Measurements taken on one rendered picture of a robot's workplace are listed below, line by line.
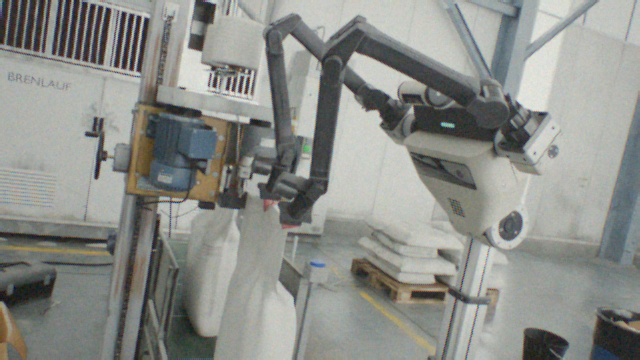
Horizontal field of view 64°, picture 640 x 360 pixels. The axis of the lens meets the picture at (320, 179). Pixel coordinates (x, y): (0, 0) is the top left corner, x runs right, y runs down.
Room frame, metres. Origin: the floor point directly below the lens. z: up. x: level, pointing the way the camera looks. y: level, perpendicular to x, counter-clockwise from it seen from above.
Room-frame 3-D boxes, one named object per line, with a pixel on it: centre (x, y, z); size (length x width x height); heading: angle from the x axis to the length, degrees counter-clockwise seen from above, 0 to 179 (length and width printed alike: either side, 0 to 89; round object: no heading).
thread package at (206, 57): (2.02, 0.47, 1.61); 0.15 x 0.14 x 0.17; 25
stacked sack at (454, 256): (4.88, -1.55, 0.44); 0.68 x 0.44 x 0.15; 115
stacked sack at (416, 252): (4.77, -0.89, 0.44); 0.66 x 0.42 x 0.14; 19
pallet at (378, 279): (4.92, -1.19, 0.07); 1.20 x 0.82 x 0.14; 117
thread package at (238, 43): (1.79, 0.36, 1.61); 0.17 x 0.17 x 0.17
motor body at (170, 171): (1.72, 0.49, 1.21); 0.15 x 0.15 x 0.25
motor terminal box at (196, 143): (1.65, 0.41, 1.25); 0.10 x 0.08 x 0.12; 140
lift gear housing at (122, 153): (1.85, 0.73, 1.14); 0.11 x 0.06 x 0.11; 25
